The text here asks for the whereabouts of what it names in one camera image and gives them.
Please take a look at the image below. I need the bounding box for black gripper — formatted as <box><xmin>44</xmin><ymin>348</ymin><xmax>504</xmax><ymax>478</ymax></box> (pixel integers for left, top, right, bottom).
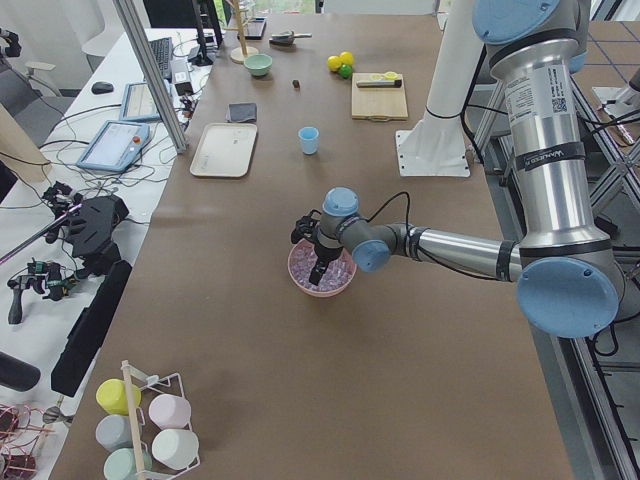
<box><xmin>309</xmin><ymin>243</ymin><xmax>341</xmax><ymax>285</ymax></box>

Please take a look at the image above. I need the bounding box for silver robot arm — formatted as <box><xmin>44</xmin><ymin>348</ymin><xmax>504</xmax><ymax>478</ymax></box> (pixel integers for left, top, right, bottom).
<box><xmin>309</xmin><ymin>1</ymin><xmax>625</xmax><ymax>338</ymax></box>

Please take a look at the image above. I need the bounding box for clear ice cubes pile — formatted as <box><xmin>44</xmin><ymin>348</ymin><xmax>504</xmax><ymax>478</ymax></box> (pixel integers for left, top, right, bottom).
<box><xmin>292</xmin><ymin>245</ymin><xmax>355</xmax><ymax>292</ymax></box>

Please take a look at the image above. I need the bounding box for light blue cup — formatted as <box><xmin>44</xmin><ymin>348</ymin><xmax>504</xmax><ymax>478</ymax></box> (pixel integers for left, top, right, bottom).
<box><xmin>298</xmin><ymin>126</ymin><xmax>320</xmax><ymax>155</ymax></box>

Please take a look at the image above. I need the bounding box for pink cup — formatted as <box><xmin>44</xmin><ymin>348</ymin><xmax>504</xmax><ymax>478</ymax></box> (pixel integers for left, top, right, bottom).
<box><xmin>148</xmin><ymin>394</ymin><xmax>192</xmax><ymax>429</ymax></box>

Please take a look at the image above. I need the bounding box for white cup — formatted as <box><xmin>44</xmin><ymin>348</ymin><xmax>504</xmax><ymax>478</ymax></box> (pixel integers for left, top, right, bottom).
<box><xmin>152</xmin><ymin>429</ymin><xmax>199</xmax><ymax>470</ymax></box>

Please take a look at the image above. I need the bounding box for metal ice scoop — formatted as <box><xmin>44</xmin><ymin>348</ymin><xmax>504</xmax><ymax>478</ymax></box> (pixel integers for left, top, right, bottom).
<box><xmin>269</xmin><ymin>30</ymin><xmax>313</xmax><ymax>46</ymax></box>

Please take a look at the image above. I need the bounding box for yellow cup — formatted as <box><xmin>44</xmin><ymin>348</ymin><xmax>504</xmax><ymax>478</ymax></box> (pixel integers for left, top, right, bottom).
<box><xmin>95</xmin><ymin>378</ymin><xmax>128</xmax><ymax>416</ymax></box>

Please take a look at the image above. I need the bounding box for grey cup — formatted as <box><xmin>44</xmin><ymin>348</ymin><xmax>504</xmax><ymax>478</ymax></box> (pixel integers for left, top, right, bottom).
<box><xmin>95</xmin><ymin>414</ymin><xmax>133</xmax><ymax>452</ymax></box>

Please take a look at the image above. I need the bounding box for mint green cup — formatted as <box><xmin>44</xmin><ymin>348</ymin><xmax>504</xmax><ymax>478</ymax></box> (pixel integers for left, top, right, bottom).
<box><xmin>103</xmin><ymin>448</ymin><xmax>137</xmax><ymax>480</ymax></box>

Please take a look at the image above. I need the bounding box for pink ribbed bowl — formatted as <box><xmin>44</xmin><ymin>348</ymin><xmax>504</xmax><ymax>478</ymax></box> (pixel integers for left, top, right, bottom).
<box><xmin>287</xmin><ymin>240</ymin><xmax>359</xmax><ymax>300</ymax></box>

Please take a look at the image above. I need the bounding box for beige plastic tray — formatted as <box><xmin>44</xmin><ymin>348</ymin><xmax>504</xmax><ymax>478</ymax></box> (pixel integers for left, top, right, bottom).
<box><xmin>190</xmin><ymin>123</ymin><xmax>258</xmax><ymax>178</ymax></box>

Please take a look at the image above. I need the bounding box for grey folded cloth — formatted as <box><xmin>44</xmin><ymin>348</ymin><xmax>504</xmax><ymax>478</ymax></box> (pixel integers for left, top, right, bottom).
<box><xmin>226</xmin><ymin>102</ymin><xmax>257</xmax><ymax>123</ymax></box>

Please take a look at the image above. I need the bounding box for wooden cutting board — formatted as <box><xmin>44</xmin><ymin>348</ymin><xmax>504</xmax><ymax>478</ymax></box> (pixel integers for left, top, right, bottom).
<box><xmin>351</xmin><ymin>73</ymin><xmax>409</xmax><ymax>121</ymax></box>

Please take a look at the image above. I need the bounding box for black knife on board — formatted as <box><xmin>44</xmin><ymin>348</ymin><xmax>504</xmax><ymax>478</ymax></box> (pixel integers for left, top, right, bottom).
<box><xmin>356</xmin><ymin>78</ymin><xmax>403</xmax><ymax>89</ymax></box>

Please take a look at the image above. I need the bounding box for green lime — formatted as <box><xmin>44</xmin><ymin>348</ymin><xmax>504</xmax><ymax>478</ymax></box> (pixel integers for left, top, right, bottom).
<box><xmin>338</xmin><ymin>64</ymin><xmax>353</xmax><ymax>79</ymax></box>

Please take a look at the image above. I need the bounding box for yellow lemon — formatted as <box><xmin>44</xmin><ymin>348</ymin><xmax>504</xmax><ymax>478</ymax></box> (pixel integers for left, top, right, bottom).
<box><xmin>339</xmin><ymin>51</ymin><xmax>355</xmax><ymax>66</ymax></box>
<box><xmin>326</xmin><ymin>55</ymin><xmax>342</xmax><ymax>72</ymax></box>

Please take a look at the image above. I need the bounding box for mint green bowl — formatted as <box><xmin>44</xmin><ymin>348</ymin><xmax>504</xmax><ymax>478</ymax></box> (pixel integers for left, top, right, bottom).
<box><xmin>243</xmin><ymin>53</ymin><xmax>273</xmax><ymax>78</ymax></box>

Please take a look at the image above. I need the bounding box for wooden mug tree stand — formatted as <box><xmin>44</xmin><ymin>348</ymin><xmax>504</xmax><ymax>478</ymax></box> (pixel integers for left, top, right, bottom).
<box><xmin>225</xmin><ymin>0</ymin><xmax>259</xmax><ymax>64</ymax></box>

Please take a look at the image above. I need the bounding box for blue teach pendant tablet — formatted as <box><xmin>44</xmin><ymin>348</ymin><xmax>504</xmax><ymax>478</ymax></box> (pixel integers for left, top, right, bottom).
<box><xmin>76</xmin><ymin>120</ymin><xmax>150</xmax><ymax>173</ymax></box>

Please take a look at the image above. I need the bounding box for black keyboard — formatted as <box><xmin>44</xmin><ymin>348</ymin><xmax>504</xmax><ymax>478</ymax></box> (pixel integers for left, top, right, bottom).
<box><xmin>148</xmin><ymin>37</ymin><xmax>173</xmax><ymax>80</ymax></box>

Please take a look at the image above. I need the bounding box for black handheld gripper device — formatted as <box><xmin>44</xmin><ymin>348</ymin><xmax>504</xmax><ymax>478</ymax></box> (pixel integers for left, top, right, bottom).
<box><xmin>7</xmin><ymin>260</ymin><xmax>79</xmax><ymax>325</ymax></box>

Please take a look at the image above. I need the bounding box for black computer mouse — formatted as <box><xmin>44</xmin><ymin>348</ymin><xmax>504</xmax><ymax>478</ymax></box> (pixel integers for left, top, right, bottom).
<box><xmin>91</xmin><ymin>81</ymin><xmax>114</xmax><ymax>95</ymax></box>

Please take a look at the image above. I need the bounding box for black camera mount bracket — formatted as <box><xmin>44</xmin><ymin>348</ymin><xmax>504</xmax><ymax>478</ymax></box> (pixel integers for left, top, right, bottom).
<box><xmin>290</xmin><ymin>209</ymin><xmax>322</xmax><ymax>245</ymax></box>

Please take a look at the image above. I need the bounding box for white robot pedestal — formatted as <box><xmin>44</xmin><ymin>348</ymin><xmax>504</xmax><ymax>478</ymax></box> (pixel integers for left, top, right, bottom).
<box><xmin>396</xmin><ymin>1</ymin><xmax>483</xmax><ymax>178</ymax></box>

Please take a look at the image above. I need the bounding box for white wire cup rack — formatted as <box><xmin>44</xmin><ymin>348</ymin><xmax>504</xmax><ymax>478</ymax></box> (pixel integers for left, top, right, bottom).
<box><xmin>121</xmin><ymin>360</ymin><xmax>201</xmax><ymax>479</ymax></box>

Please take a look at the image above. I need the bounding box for aluminium frame post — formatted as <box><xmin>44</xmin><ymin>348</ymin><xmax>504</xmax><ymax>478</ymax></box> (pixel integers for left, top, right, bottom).
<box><xmin>113</xmin><ymin>0</ymin><xmax>187</xmax><ymax>154</ymax></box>

